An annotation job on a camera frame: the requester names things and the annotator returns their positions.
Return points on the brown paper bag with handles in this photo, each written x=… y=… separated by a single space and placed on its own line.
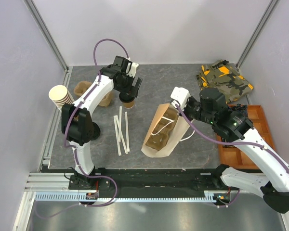
x=176 y=136

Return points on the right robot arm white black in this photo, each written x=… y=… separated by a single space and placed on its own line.
x=237 y=130

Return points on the black plastic cup lid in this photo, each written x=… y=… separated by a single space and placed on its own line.
x=126 y=98

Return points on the brown paper coffee cup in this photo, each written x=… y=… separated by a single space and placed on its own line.
x=129 y=105

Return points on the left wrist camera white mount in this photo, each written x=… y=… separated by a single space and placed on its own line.
x=131 y=68

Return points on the stack of black lids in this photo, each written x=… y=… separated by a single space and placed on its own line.
x=96 y=132

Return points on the black rolled item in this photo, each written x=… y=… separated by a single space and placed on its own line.
x=242 y=108

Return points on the single brown pulp cup carrier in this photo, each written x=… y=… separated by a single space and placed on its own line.
x=159 y=134

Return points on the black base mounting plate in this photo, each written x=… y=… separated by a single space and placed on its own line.
x=191 y=182

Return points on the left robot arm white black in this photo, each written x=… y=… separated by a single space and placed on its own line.
x=77 y=125

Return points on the white wrapped straw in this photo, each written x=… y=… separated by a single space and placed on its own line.
x=117 y=131
x=120 y=120
x=123 y=143
x=127 y=132

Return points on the grey slotted cable duct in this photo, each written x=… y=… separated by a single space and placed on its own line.
x=86 y=197

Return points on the orange wooden compartment tray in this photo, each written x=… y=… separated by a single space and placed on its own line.
x=233 y=156

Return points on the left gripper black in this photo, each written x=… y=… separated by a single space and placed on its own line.
x=133 y=90

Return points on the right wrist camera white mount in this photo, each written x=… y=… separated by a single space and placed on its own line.
x=179 y=96

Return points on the stack of paper cups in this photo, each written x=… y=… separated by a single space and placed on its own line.
x=60 y=95

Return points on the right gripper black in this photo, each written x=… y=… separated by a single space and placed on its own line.
x=190 y=99

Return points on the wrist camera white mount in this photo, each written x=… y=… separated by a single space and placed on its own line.
x=131 y=68
x=179 y=96

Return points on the camouflage folded cloth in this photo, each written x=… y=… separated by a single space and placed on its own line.
x=226 y=79

